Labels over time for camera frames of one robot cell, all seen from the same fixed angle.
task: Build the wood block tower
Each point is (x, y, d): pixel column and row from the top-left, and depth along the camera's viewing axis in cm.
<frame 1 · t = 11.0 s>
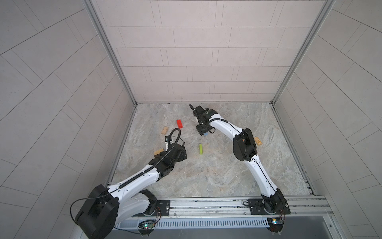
left hand: (182, 149, 85), fingers open
right hand: (202, 130, 101), fingers open
green wood block: (201, 149, 90), point 3 cm above the table
red wood block: (179, 123, 104), point 2 cm above the table
blue wood block: (206, 134, 91), point 8 cm above the table
tan wood block: (164, 130, 101), point 2 cm above the table

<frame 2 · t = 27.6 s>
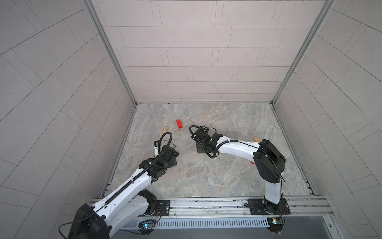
left hand: (170, 157, 83), fingers open
right hand: (199, 147, 90), fingers open
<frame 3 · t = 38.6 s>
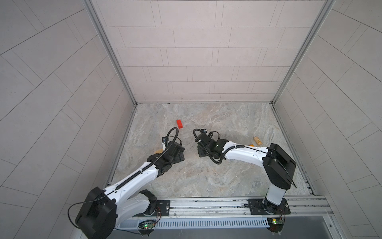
left hand: (179, 153, 84), fingers open
right hand: (199, 151, 87), fingers closed
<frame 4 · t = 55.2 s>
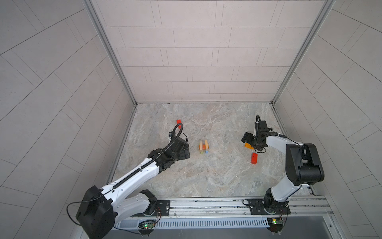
left hand: (185, 149, 81), fingers open
right hand: (245, 140, 96), fingers open
orange wood block: (203, 147, 88), point 6 cm above the table
yellow orange wood block: (246, 145, 93), point 3 cm above the table
red wood block 2: (254, 158, 88), point 2 cm above the table
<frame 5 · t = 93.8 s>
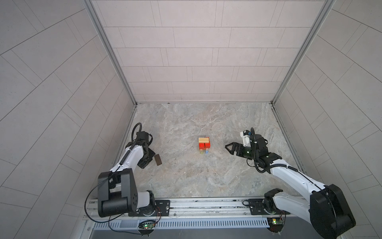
left hand: (152, 156, 88), fingers closed
right hand: (230, 148, 83), fingers open
red wood block: (201, 146, 83), point 11 cm above the table
red wood block 2: (207, 145, 84), point 10 cm above the table
light natural wood block: (203, 140, 84), point 12 cm above the table
dark brown wood block: (157, 159, 88), on the table
